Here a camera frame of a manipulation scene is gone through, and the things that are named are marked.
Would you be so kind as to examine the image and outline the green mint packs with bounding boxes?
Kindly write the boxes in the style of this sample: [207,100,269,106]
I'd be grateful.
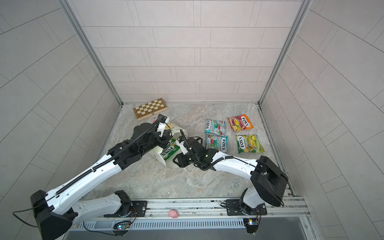
[161,139,180,161]

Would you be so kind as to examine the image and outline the teal pink candy bag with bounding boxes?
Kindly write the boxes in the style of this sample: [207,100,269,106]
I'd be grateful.
[205,135,228,153]
[205,119,226,136]

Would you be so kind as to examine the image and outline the green Fox's candy bag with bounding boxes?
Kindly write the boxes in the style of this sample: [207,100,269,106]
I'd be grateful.
[236,135,265,154]

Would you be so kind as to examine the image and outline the orange Fox's candy bag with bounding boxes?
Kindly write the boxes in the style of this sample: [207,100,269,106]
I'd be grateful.
[228,115,254,132]

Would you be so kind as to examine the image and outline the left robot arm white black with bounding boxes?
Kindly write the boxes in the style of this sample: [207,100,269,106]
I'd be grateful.
[31,115,172,240]

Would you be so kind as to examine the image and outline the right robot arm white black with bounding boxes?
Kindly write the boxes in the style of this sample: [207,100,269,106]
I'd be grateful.
[173,136,288,215]

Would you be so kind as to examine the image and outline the wooden chessboard box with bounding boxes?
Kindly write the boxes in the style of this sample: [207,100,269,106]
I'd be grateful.
[133,98,168,121]

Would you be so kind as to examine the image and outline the left green circuit board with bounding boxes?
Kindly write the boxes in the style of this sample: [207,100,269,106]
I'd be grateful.
[113,221,132,231]

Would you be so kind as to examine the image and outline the right circuit board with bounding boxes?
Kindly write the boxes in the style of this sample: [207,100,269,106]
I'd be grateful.
[243,219,260,234]

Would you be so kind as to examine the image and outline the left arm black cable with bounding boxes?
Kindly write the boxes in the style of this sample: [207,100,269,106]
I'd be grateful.
[55,115,166,196]

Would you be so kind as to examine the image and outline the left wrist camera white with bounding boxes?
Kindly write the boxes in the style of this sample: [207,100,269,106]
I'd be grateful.
[156,115,169,138]

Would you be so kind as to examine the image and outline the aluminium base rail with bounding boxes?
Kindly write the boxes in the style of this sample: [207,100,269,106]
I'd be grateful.
[71,197,310,234]

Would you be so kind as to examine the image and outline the pink toy on rail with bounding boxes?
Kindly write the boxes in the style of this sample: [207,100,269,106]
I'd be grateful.
[168,210,179,219]

